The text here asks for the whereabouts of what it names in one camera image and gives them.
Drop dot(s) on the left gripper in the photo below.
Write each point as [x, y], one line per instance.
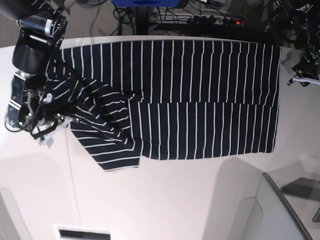
[307, 70]

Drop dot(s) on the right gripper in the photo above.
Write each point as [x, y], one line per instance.
[51, 120]

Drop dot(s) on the navy white striped t-shirt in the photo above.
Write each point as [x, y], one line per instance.
[169, 99]

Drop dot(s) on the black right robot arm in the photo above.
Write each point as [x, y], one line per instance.
[31, 107]

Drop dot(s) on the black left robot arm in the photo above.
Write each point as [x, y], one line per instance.
[297, 22]

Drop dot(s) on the black power strip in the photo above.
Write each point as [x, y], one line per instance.
[172, 18]

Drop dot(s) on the blue box on stand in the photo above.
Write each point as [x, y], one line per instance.
[145, 3]

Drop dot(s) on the grey monitor edge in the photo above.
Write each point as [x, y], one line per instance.
[288, 208]

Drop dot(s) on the black table leg post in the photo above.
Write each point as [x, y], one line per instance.
[142, 19]

